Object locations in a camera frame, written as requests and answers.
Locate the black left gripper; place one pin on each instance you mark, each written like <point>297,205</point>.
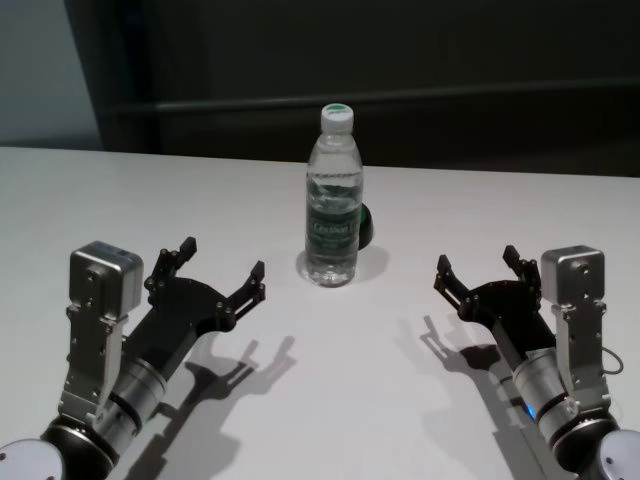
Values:
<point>180,310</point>

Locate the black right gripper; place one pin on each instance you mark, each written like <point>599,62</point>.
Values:
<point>515,315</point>

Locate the clear water bottle green label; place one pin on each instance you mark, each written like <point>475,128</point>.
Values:
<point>332,200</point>

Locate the green YES button black base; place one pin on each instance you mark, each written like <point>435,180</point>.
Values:
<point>367,227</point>

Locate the grey horizontal rail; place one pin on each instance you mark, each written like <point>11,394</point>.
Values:
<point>400,106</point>

